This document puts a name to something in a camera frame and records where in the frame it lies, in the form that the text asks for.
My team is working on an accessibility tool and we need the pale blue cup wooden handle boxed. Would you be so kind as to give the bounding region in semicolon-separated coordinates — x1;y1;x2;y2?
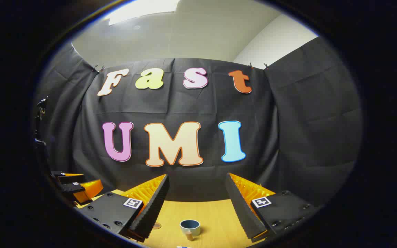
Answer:
180;219;201;241

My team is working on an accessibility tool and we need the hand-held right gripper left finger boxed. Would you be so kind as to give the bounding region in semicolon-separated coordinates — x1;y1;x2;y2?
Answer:
76;174;170;242

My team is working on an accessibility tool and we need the dark stand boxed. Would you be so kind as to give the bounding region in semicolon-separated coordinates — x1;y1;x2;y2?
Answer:
34;96;50;147

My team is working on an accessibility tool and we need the wooden desktop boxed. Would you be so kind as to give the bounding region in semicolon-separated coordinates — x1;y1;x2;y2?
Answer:
74;189;269;248

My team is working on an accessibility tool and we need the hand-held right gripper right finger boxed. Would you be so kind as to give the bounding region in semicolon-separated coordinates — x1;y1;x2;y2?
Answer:
225;172;321;241

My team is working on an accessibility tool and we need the ceiling light panel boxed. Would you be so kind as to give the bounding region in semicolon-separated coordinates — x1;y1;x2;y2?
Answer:
108;0;180;26

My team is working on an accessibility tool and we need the black backdrop cloth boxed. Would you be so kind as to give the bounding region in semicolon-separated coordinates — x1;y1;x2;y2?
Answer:
35;36;363;207

